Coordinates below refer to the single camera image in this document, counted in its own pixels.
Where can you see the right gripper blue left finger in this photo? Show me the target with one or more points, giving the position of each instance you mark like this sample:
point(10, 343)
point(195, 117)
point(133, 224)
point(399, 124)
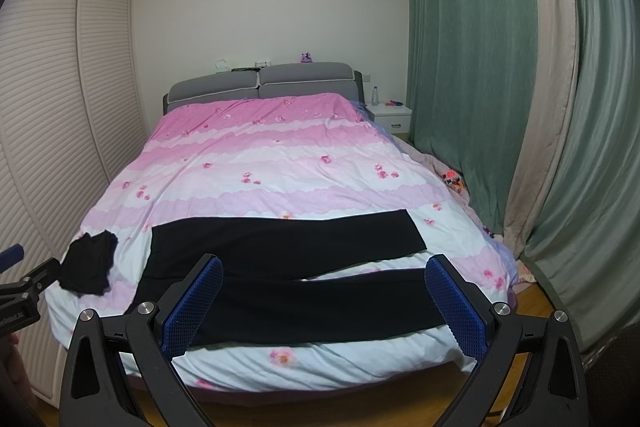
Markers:
point(96, 390)

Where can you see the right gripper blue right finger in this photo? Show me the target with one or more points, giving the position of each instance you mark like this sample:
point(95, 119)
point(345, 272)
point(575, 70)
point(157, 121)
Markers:
point(552, 388)

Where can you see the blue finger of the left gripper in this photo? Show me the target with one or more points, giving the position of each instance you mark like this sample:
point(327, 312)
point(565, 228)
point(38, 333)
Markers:
point(11, 256)

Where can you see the black pants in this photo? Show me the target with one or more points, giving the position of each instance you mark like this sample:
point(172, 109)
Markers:
point(279, 289)

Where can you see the person left hand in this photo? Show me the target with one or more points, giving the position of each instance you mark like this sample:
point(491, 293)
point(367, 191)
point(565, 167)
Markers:
point(14, 365)

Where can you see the small black folded garment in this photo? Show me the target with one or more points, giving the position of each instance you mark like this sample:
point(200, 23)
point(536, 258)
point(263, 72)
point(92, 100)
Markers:
point(85, 267)

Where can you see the white louvered wardrobe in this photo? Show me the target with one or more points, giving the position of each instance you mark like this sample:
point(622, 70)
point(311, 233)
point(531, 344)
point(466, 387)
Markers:
point(70, 118)

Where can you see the orange plush toy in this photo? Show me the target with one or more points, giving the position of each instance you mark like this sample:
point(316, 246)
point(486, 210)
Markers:
point(454, 181)

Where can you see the pink floral duvet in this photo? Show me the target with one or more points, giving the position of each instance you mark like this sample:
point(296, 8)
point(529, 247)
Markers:
point(310, 157)

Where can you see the green curtain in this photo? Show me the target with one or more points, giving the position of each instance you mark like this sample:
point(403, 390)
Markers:
point(471, 75)

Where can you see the white nightstand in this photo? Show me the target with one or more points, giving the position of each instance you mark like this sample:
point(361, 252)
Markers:
point(394, 119)

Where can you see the clear water bottle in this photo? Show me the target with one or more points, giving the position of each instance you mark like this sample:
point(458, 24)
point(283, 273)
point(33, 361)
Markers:
point(374, 96)

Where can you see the purple toy on headboard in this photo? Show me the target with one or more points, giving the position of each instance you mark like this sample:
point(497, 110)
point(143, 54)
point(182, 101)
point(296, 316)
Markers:
point(305, 57)

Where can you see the beige curtain panel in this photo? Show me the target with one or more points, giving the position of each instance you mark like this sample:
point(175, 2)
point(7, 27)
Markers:
point(548, 119)

